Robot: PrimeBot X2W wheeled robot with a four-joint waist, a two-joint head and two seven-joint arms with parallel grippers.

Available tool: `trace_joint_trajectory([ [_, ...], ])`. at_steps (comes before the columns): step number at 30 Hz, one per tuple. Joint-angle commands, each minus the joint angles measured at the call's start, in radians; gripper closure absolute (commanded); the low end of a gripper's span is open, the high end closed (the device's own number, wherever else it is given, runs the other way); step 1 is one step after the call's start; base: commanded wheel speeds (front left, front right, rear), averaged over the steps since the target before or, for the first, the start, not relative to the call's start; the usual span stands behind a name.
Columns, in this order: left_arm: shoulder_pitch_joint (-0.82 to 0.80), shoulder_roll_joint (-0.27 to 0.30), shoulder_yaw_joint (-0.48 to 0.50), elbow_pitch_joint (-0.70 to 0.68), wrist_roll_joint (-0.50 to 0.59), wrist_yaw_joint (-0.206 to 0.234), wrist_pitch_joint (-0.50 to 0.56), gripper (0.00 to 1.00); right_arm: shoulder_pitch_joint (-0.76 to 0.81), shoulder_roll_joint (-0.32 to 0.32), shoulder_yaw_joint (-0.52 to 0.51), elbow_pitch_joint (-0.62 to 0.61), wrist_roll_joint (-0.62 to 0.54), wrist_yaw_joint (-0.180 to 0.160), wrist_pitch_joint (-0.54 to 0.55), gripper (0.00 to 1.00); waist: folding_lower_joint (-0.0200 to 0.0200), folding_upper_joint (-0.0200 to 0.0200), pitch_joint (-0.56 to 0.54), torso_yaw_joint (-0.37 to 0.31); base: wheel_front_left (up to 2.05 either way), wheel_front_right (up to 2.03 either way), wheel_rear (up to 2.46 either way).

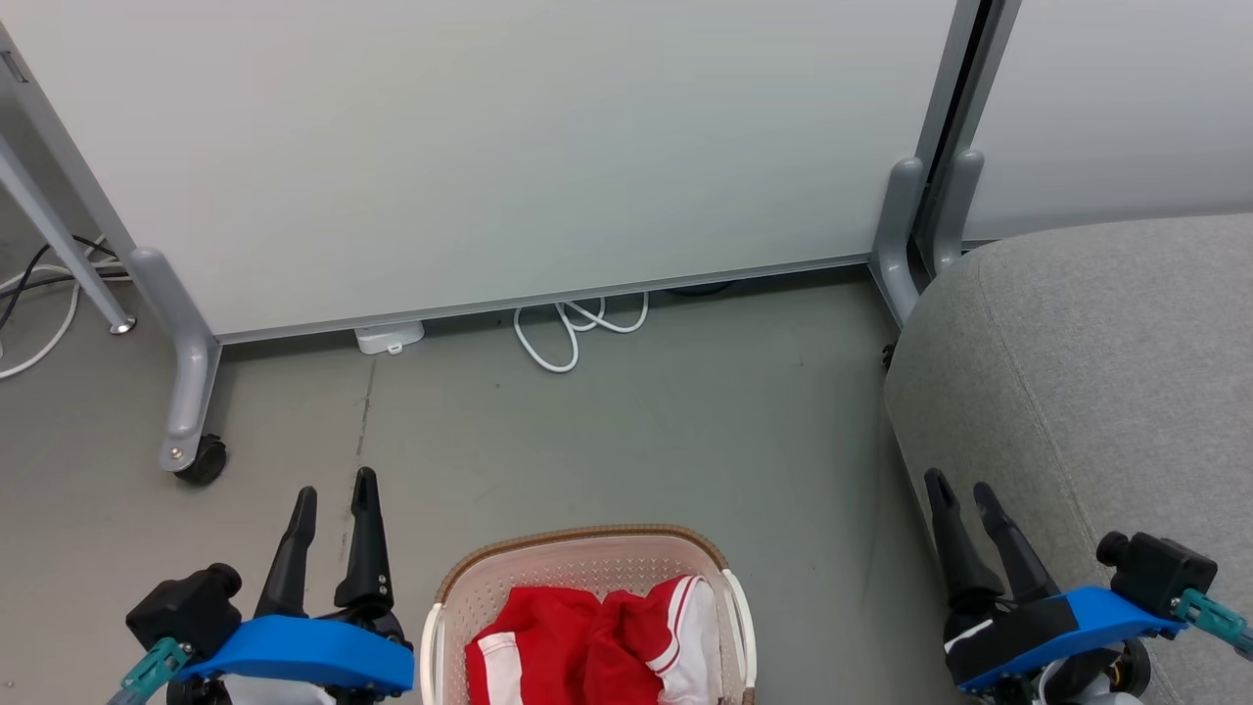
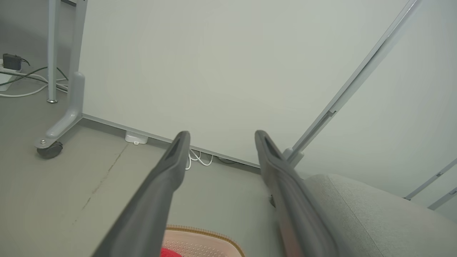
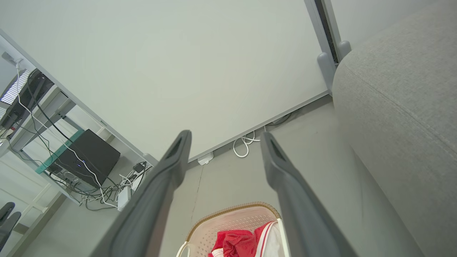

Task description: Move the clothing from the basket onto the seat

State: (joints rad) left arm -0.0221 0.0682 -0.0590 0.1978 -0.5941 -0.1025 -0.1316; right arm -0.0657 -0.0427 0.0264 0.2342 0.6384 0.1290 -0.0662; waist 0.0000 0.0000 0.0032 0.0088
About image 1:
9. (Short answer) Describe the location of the grey metal table leg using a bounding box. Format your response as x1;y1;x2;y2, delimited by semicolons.
0;127;136;336

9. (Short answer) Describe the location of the grey partition foot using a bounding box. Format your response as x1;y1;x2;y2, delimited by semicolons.
127;247;221;473
930;149;985;275
869;157;926;329

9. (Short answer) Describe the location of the grey fabric sofa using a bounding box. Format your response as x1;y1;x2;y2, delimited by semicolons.
884;213;1253;705

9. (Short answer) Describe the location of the teal right camera cable plug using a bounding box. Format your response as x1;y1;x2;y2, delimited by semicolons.
1175;589;1253;659

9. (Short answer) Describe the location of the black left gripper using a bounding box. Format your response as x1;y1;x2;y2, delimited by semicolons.
256;468;410;643

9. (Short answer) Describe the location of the long white cable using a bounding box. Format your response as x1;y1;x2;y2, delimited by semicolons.
0;235;130;381

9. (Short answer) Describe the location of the wide white partition panel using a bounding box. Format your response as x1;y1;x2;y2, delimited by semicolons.
0;0;980;346

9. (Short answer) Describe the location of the coiled white cable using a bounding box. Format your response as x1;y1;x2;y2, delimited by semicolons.
514;292;650;374

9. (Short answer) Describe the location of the beige plastic laundry basket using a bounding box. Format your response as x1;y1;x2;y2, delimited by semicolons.
421;524;757;705

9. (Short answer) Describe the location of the teal camera cable plug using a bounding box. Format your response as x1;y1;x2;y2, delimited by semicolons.
1175;589;1253;659
106;636;192;705

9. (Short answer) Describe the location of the teal left camera cable plug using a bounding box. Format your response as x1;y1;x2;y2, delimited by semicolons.
106;636;192;705

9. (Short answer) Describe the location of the thin black cable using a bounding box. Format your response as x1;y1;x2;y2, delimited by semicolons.
0;233;120;334

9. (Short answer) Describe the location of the red garment with striped trim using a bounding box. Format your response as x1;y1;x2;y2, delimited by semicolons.
585;575;725;705

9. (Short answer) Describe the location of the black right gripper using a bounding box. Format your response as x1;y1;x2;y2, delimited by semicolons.
925;470;1080;682

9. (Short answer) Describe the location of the white power adapter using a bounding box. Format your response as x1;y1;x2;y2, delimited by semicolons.
354;321;426;355

